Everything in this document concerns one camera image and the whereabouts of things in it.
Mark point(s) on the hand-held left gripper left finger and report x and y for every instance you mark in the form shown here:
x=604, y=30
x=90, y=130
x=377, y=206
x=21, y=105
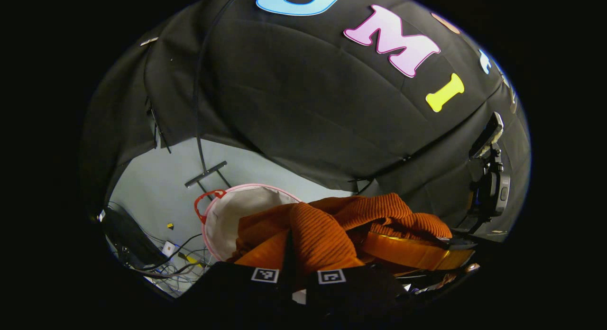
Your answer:
x=237, y=292

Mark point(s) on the white laundry hamper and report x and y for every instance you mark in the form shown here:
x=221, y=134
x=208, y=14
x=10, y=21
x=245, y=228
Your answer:
x=232, y=216

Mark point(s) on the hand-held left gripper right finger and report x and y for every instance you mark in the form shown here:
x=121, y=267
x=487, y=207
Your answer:
x=351, y=294

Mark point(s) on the metal backdrop clip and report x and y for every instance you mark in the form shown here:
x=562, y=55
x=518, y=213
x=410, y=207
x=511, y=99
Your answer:
x=149, y=41

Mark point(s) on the black clothes rack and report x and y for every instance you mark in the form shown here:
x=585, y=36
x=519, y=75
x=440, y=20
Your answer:
x=198, y=131

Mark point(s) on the small white power adapter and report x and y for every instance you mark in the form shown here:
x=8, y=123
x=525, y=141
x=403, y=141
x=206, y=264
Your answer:
x=169, y=248

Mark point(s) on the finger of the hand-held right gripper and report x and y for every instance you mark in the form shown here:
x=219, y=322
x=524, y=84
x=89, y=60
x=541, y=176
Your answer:
x=412, y=254
x=436, y=280

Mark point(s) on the black backdrop cloth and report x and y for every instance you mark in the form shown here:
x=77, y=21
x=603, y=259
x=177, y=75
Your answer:
x=308, y=107

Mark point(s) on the black equipment box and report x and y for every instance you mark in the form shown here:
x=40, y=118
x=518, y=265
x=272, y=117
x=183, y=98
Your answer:
x=133, y=240

